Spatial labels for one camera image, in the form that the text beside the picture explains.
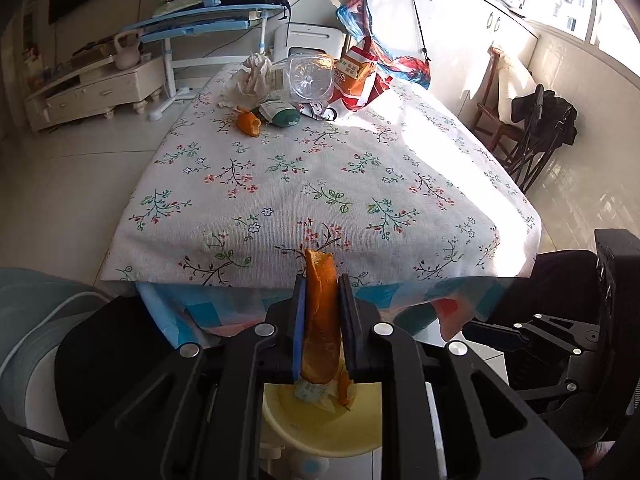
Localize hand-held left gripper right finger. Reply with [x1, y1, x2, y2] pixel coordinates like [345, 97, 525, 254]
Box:
[337, 272, 583, 480]

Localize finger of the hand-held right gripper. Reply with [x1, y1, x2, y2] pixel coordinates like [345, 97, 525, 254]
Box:
[507, 360, 601, 402]
[462, 312, 601, 357]

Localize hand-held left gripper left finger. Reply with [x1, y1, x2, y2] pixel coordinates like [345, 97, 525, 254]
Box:
[55, 274, 308, 480]

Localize large orange peel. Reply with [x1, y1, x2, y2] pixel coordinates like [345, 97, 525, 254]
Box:
[298, 248, 351, 386]

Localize small orange peel strip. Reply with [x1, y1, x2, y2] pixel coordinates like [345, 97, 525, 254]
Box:
[337, 364, 356, 407]

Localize blue white packet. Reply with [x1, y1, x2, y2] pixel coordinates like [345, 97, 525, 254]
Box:
[294, 379, 331, 406]

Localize white paper wrapper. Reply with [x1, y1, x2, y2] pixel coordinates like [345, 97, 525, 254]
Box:
[319, 389, 346, 413]

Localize yellow plastic bucket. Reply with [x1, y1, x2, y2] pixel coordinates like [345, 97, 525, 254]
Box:
[262, 380, 386, 458]

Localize curled orange peel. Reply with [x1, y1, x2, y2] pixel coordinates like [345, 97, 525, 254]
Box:
[236, 107, 262, 138]

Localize green white packet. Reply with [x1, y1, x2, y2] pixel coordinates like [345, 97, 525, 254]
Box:
[259, 100, 301, 127]

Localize small printed wrapper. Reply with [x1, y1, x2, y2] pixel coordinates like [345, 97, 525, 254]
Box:
[300, 101, 337, 121]

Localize orange red snack bag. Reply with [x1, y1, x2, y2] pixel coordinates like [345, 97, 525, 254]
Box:
[332, 45, 393, 112]

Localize clear plastic bottle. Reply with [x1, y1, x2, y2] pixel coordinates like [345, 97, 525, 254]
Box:
[283, 52, 335, 103]

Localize white plastic bag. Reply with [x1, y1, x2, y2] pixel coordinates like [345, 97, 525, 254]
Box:
[218, 52, 273, 109]

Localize person's leg black trousers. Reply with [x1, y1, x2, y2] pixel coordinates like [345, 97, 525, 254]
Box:
[480, 250, 601, 331]

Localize blue checked under cloth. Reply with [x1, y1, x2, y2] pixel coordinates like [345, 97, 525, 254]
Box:
[137, 277, 501, 351]

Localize floral white tablecloth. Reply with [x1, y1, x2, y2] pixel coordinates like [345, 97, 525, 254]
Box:
[100, 62, 543, 288]

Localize black folding chair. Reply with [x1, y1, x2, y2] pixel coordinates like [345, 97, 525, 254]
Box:
[500, 84, 578, 193]

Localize wooden chair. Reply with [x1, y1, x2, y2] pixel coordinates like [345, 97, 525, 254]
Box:
[474, 45, 536, 153]

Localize white pillow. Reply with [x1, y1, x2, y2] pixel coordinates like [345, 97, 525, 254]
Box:
[497, 52, 537, 126]

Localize colourful hanging bag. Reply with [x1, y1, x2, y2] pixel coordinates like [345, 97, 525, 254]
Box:
[336, 0, 432, 91]

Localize grey blue armchair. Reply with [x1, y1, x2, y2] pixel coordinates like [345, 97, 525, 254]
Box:
[0, 267, 116, 466]

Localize white floor appliance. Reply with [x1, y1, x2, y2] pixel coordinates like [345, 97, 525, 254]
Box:
[272, 22, 347, 63]

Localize white cabinet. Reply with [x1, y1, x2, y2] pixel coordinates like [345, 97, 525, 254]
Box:
[357, 0, 542, 121]

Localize cream television stand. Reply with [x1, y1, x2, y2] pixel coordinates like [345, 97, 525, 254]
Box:
[25, 55, 166, 133]

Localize blue study desk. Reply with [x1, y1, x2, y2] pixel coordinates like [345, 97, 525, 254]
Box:
[132, 4, 286, 122]

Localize beige kettlebell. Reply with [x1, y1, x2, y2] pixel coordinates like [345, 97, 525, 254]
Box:
[114, 30, 143, 70]

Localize open book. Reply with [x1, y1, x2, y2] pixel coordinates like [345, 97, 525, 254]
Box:
[152, 0, 206, 17]

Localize white cable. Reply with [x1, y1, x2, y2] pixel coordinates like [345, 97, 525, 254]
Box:
[0, 292, 108, 376]

